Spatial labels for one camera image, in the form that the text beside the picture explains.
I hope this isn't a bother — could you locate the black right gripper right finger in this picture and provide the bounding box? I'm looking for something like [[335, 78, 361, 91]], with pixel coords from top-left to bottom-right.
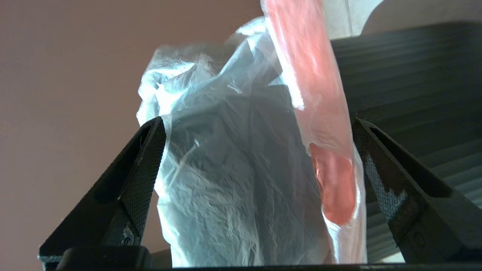
[[352, 117, 482, 262]]

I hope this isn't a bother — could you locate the used white red-print trash bag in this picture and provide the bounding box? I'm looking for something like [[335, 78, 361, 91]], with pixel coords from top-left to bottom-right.
[[136, 0, 368, 266]]

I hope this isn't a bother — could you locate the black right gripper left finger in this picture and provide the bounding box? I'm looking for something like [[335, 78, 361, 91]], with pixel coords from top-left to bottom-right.
[[39, 117, 166, 259]]

